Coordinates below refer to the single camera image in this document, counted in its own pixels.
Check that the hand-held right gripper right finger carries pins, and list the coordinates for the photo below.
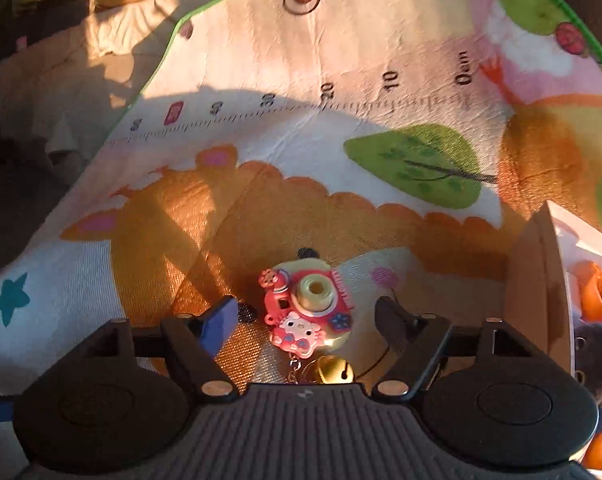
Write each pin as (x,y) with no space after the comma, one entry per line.
(401,320)

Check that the dark grey cat plush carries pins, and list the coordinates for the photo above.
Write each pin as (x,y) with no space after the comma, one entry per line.
(601,355)

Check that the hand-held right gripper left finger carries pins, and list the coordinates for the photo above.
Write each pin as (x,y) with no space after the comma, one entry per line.
(220,327)

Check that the white bed sheet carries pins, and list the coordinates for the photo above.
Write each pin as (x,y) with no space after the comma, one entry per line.
(81,70)

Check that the white cardboard box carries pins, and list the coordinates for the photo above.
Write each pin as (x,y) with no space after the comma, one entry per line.
(536,285)

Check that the cartoon printed play mat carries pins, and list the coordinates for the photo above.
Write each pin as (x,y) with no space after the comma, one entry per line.
(331,150)

